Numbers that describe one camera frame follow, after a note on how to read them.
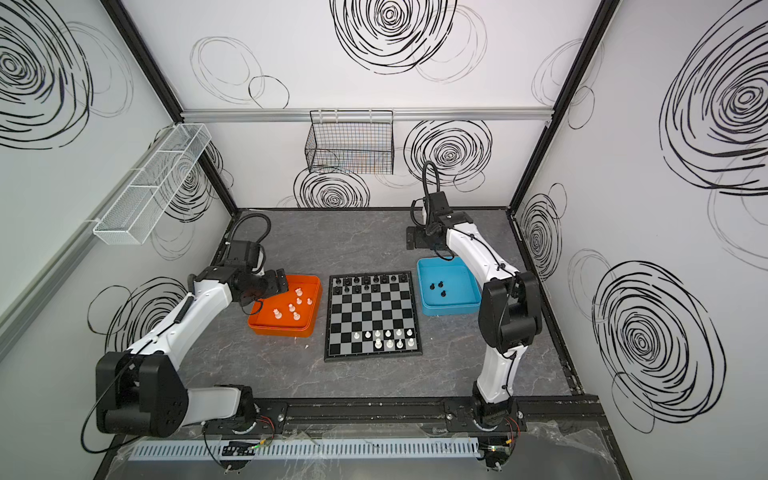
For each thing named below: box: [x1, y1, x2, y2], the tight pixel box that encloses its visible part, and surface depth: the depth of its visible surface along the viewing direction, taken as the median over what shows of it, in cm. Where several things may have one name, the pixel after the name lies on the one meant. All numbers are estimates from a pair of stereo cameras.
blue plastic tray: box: [417, 256, 482, 317], surface depth 99 cm
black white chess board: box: [324, 270, 423, 362], surface depth 91 cm
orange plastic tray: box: [248, 274, 322, 337], surface depth 93 cm
